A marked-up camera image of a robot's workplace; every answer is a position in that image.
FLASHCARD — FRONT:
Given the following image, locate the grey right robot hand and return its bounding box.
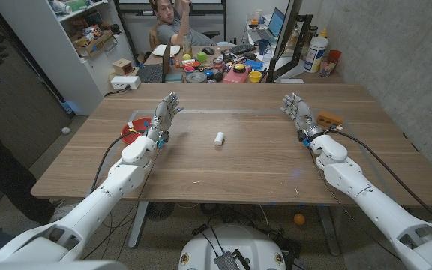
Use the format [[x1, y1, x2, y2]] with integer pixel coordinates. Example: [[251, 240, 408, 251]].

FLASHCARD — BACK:
[[280, 92, 324, 142]]

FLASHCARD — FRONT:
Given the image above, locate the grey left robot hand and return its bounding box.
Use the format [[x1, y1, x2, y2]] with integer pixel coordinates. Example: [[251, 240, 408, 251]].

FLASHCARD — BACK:
[[146, 92, 185, 143]]

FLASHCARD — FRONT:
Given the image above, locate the small brown wooden block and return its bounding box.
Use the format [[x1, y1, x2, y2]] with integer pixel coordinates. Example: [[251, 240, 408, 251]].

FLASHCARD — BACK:
[[316, 110, 345, 128]]

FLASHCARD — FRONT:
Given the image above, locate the red bowl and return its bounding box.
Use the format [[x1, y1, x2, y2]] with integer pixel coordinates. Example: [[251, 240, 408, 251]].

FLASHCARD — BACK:
[[120, 117, 153, 146]]

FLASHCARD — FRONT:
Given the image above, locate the wooden desk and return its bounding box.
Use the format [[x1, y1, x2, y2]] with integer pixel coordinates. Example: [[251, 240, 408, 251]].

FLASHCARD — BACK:
[[142, 44, 347, 84]]

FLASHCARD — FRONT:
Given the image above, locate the black open laptop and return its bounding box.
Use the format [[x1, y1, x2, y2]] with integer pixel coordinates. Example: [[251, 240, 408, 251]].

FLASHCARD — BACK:
[[136, 37, 173, 83]]

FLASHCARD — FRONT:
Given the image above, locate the white power strip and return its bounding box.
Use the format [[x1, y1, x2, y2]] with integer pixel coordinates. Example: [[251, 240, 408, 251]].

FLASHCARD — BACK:
[[110, 75, 142, 90]]

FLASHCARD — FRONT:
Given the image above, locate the patterned drinking glass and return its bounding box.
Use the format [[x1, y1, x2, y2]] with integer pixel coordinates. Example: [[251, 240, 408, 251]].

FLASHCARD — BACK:
[[319, 58, 337, 78]]

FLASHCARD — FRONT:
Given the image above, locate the white canister with blue label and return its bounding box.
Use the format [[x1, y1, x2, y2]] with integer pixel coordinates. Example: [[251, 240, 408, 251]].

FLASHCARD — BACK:
[[304, 36, 329, 74]]

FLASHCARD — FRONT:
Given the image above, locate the small wooden box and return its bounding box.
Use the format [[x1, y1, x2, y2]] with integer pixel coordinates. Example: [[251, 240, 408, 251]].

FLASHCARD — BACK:
[[111, 58, 135, 77]]

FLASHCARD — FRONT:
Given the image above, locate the white plate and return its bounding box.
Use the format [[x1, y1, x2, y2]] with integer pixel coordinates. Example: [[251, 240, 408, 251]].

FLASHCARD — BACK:
[[151, 44, 182, 58]]

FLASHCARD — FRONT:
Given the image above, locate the red cup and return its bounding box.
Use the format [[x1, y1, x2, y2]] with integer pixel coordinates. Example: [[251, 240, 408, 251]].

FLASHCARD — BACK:
[[328, 49, 343, 65]]

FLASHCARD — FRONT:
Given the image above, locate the clear glass bottle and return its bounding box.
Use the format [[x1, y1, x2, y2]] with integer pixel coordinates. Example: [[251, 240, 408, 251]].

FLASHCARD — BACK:
[[182, 34, 194, 57]]

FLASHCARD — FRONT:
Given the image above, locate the blue mug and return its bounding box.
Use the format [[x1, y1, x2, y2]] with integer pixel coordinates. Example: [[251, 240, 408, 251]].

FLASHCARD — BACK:
[[257, 38, 272, 56]]

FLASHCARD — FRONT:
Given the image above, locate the black computer monitor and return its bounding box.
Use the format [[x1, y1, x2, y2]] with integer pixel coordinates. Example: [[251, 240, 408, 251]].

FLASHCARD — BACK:
[[266, 0, 314, 83]]

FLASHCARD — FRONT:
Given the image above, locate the seated person in grey shirt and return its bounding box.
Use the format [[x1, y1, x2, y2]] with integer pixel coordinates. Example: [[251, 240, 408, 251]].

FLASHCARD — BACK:
[[148, 0, 217, 48]]

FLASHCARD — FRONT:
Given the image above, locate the black keyboard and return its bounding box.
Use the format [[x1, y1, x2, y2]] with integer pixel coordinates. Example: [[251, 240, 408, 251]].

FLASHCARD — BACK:
[[229, 43, 257, 56]]

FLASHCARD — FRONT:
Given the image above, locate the silver laptop with blue screen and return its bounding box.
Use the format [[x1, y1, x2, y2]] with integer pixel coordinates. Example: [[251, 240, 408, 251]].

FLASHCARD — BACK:
[[247, 7, 287, 43]]

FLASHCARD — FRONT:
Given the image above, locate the black floor fan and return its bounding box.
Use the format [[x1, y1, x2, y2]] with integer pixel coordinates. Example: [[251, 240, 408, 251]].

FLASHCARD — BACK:
[[146, 201, 176, 222]]

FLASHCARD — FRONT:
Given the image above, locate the cardboard box of items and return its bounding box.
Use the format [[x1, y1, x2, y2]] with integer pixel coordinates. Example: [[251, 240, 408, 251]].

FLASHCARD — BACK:
[[71, 29, 116, 59]]

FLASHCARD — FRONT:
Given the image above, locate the white shelf unit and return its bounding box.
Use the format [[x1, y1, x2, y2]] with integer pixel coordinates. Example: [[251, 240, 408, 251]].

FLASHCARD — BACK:
[[0, 0, 137, 116]]

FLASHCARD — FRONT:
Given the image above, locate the grey table leg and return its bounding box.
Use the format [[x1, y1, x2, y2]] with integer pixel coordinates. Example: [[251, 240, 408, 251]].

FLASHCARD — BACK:
[[316, 205, 341, 257], [127, 201, 149, 249]]

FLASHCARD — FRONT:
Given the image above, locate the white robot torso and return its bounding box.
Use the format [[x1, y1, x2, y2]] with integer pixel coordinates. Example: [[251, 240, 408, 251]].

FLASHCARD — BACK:
[[178, 223, 287, 270]]

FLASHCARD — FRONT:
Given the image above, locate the standing person in dark trousers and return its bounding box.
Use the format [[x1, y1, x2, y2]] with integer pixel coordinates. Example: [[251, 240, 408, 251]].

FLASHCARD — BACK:
[[0, 108, 67, 226]]

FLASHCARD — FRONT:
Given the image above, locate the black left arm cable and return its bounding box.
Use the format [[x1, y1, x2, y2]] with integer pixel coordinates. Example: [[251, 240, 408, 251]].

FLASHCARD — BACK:
[[90, 130, 148, 194]]

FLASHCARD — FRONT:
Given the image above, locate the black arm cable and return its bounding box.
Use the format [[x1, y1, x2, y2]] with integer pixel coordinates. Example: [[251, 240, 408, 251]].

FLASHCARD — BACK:
[[90, 130, 148, 194], [326, 129, 432, 230]]

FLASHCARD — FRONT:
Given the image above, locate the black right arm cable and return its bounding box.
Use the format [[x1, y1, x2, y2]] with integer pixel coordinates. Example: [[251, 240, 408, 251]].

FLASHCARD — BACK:
[[326, 129, 432, 230]]

